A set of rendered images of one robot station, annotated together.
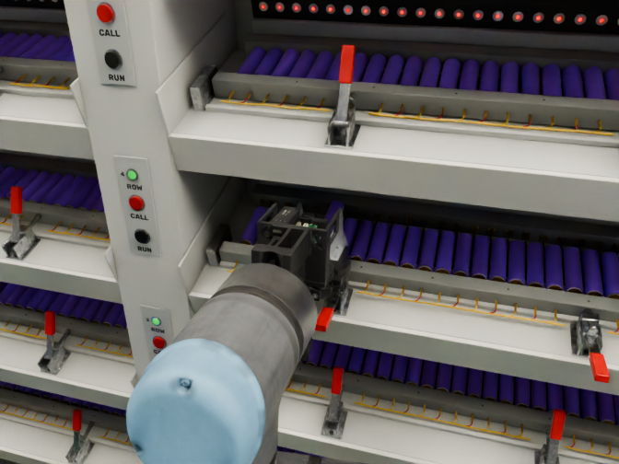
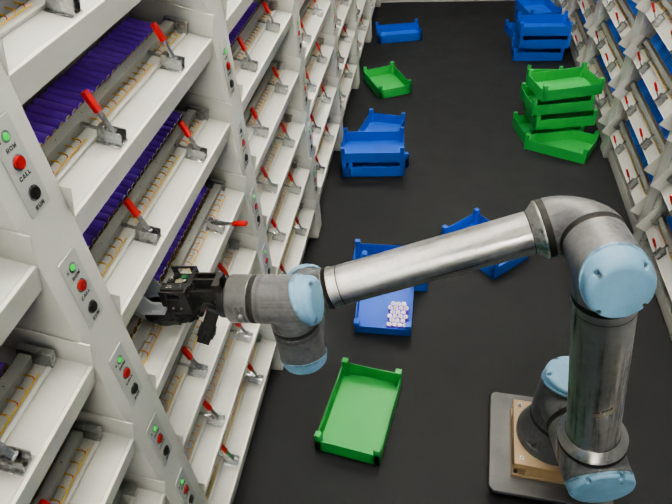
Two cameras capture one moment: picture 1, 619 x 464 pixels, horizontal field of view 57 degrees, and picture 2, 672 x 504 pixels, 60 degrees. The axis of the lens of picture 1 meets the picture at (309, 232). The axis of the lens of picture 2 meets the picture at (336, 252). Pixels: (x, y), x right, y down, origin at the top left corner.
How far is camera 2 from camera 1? 0.96 m
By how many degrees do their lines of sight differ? 74
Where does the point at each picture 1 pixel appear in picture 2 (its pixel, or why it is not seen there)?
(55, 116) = (67, 391)
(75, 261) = (101, 477)
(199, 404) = (314, 283)
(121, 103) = (100, 327)
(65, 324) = not seen: outside the picture
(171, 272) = (147, 388)
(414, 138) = (158, 213)
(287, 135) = (140, 259)
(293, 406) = (183, 393)
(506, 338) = (210, 252)
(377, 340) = not seen: hidden behind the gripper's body
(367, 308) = not seen: hidden behind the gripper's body
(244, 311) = (267, 278)
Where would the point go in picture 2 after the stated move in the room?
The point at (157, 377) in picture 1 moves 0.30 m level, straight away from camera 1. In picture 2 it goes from (307, 292) to (135, 362)
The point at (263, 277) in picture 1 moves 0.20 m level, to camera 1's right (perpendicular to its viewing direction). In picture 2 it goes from (239, 279) to (239, 212)
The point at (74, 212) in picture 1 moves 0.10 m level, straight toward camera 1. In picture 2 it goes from (50, 480) to (115, 446)
